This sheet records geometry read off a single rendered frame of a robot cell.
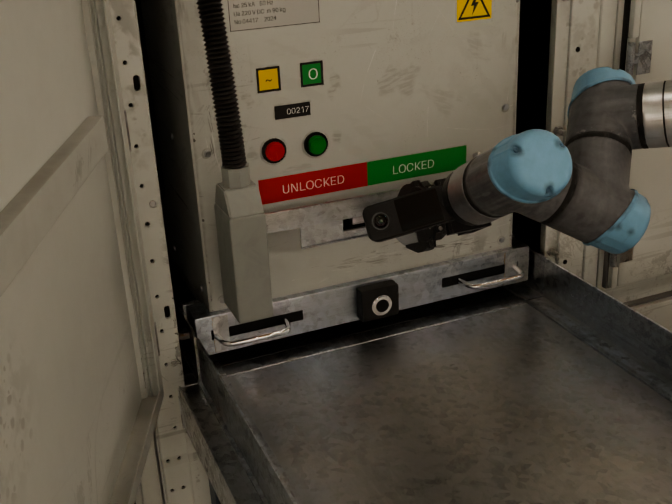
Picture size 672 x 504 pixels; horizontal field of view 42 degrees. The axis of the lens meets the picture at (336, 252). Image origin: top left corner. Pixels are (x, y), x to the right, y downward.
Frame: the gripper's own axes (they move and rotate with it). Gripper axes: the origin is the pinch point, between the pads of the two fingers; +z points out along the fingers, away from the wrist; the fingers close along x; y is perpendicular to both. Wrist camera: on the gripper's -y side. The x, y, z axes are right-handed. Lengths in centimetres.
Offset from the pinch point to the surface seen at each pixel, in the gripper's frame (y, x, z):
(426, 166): 8.3, 8.2, 1.6
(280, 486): -29.2, -25.8, -22.3
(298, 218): -13.2, 3.9, -0.2
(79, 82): -39.4, 20.5, -16.3
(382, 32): 1.7, 25.3, -8.2
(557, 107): 27.6, 12.1, -5.5
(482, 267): 17.4, -7.5, 9.2
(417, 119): 6.9, 14.4, -1.9
